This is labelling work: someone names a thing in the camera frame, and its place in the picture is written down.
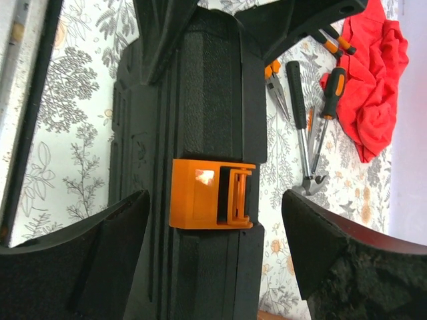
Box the small orange black screwdriver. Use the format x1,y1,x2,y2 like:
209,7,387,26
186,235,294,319
322,25,356,55

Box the large orange black screwdriver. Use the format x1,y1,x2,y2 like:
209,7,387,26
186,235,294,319
311,67,346,174

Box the red crumpled cloth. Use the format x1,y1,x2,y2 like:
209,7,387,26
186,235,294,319
337,0,409,163

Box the steel claw hammer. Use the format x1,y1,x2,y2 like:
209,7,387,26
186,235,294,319
286,61,326,196

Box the black plastic tool case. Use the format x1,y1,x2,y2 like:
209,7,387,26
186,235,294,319
109,8,267,319

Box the orange handled needle-nose pliers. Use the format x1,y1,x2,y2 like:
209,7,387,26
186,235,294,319
264,59,290,121

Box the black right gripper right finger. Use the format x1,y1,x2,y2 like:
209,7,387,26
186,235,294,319
282,190,426,319

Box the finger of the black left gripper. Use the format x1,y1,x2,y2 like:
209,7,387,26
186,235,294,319
133,0,203,85
234,0,368,62

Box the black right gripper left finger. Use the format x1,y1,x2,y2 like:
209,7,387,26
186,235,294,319
1,190,150,319

